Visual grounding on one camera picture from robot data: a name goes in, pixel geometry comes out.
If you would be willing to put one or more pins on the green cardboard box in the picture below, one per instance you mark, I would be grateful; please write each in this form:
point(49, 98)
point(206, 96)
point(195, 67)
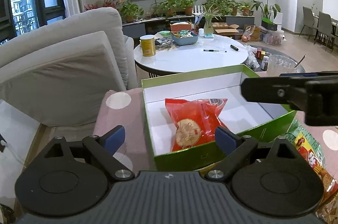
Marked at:
point(263, 122)

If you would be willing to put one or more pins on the beige sofa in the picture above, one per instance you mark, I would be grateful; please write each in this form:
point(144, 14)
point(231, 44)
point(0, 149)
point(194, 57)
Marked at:
point(58, 74)

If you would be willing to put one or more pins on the glass vase with plant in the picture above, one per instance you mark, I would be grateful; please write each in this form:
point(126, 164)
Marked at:
point(209, 13)

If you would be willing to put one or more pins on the pink polka dot tablecloth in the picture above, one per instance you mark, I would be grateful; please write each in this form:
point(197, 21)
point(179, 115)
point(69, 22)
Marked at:
point(128, 110)

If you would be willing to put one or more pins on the white round coffee table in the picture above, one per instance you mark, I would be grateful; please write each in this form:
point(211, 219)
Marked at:
point(178, 59)

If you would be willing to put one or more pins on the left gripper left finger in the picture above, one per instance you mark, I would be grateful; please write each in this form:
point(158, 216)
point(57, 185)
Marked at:
point(99, 152)

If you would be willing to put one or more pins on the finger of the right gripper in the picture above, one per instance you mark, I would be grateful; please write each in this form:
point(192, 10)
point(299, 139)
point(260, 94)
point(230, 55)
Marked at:
point(279, 90)
point(311, 74)

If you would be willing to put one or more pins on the clear glass mug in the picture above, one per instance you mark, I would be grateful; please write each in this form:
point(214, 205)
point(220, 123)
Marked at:
point(279, 64)

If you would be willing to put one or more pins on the yellow can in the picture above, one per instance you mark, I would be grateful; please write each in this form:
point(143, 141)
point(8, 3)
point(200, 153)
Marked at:
point(147, 43)

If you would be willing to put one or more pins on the blue snack tray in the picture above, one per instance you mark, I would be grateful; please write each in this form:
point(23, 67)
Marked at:
point(187, 39)

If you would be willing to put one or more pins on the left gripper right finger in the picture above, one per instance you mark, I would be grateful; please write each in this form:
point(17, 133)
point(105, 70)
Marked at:
point(236, 149)

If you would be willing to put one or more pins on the red cookie snack bag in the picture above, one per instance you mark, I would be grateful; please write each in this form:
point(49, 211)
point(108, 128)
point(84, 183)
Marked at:
point(195, 121)

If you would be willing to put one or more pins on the grey dining chair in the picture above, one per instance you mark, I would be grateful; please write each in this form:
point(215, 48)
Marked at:
point(308, 22)

